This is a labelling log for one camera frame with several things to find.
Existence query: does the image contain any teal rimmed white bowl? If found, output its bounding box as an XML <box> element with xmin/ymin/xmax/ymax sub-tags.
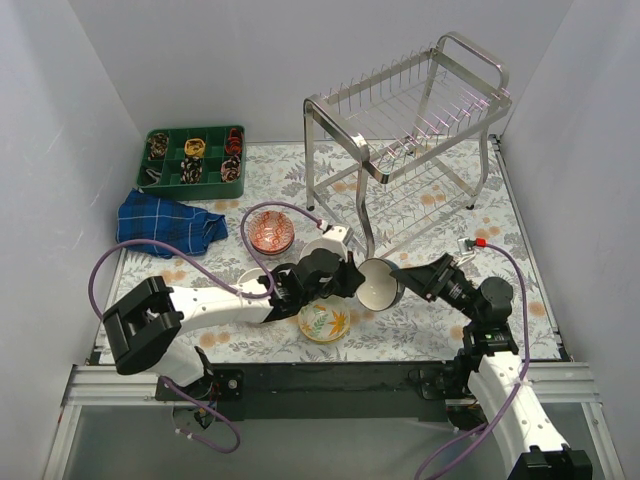
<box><xmin>356</xmin><ymin>258</ymin><xmax>405</xmax><ymax>312</ymax></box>

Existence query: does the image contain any orange flower patterned plate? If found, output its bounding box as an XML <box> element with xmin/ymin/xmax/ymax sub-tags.
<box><xmin>297</xmin><ymin>296</ymin><xmax>351</xmax><ymax>335</ymax></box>

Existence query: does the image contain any red diamond patterned bowl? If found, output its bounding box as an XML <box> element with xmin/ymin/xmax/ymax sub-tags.
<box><xmin>248</xmin><ymin>210</ymin><xmax>295</xmax><ymax>246</ymax></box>

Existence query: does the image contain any green patterned plate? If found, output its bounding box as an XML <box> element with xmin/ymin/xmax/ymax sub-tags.
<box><xmin>304</xmin><ymin>331</ymin><xmax>347</xmax><ymax>344</ymax></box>

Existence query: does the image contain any blue white patterned bowl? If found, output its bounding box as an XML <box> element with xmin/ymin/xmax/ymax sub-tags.
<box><xmin>251</xmin><ymin>242</ymin><xmax>293</xmax><ymax>256</ymax></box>

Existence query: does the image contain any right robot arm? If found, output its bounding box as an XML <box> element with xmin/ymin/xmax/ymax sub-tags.
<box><xmin>392</xmin><ymin>254</ymin><xmax>594</xmax><ymax>479</ymax></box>

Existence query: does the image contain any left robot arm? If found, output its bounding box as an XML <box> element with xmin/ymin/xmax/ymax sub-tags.
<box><xmin>103</xmin><ymin>248</ymin><xmax>365</xmax><ymax>400</ymax></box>

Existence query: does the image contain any stainless steel dish rack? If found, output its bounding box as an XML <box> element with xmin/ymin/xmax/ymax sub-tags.
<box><xmin>303</xmin><ymin>31</ymin><xmax>512</xmax><ymax>258</ymax></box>

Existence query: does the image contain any blue plaid cloth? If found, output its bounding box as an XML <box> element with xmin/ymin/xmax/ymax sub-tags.
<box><xmin>115</xmin><ymin>189</ymin><xmax>229</xmax><ymax>256</ymax></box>

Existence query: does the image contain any orange black rolled tie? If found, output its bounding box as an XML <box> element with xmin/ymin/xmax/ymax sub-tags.
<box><xmin>224</xmin><ymin>127</ymin><xmax>244</xmax><ymax>156</ymax></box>

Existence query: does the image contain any dark floral rolled tie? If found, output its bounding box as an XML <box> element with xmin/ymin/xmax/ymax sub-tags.
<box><xmin>180</xmin><ymin>156</ymin><xmax>203</xmax><ymax>184</ymax></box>

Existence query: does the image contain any green compartment tray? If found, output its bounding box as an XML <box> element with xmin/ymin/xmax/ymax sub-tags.
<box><xmin>136</xmin><ymin>125</ymin><xmax>247</xmax><ymax>201</ymax></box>

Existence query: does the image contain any yellow rolled tie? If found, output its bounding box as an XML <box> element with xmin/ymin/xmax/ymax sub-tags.
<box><xmin>184</xmin><ymin>138</ymin><xmax>206</xmax><ymax>158</ymax></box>

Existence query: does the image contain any brown rolled tie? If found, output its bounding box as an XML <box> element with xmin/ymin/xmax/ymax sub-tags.
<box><xmin>147</xmin><ymin>132</ymin><xmax>169</xmax><ymax>160</ymax></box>

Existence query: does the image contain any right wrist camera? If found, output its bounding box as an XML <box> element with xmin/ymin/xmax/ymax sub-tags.
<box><xmin>456</xmin><ymin>237</ymin><xmax>487</xmax><ymax>266</ymax></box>

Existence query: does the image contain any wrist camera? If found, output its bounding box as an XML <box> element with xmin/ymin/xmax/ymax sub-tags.
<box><xmin>321</xmin><ymin>225</ymin><xmax>353</xmax><ymax>248</ymax></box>
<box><xmin>456</xmin><ymin>237</ymin><xmax>487</xmax><ymax>266</ymax></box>

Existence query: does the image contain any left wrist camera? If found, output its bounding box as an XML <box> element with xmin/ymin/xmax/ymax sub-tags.
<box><xmin>321</xmin><ymin>225</ymin><xmax>353</xmax><ymax>248</ymax></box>

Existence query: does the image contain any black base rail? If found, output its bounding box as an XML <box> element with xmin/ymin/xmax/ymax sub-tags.
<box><xmin>183</xmin><ymin>361</ymin><xmax>472</xmax><ymax>422</ymax></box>

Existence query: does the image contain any aluminium frame rail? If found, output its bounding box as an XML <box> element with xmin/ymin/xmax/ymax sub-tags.
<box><xmin>64</xmin><ymin>361</ymin><xmax>601</xmax><ymax>405</ymax></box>

